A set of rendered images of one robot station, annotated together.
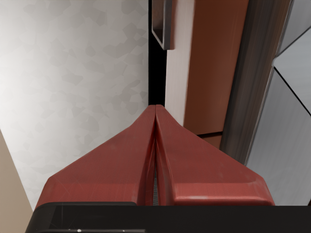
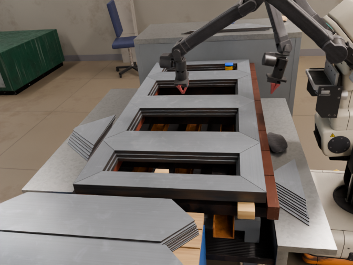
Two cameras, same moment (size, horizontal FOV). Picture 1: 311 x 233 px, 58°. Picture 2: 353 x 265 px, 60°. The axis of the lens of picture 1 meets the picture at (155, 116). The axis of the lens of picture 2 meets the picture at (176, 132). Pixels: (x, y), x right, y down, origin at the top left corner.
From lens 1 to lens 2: 1.70 m
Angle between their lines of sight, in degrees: 23
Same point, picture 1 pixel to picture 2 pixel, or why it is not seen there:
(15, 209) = (304, 132)
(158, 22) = not seen: hidden behind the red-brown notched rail
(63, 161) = (279, 111)
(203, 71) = (259, 105)
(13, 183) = (304, 142)
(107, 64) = (268, 122)
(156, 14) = not seen: hidden behind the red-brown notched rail
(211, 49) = (258, 106)
